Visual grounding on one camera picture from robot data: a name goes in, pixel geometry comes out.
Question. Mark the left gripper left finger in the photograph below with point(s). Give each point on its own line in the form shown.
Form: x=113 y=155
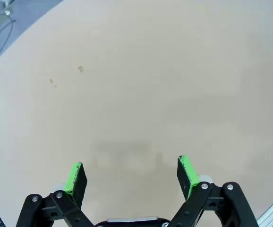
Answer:
x=76 y=182

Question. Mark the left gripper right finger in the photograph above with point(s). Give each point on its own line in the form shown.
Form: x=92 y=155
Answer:
x=186 y=175

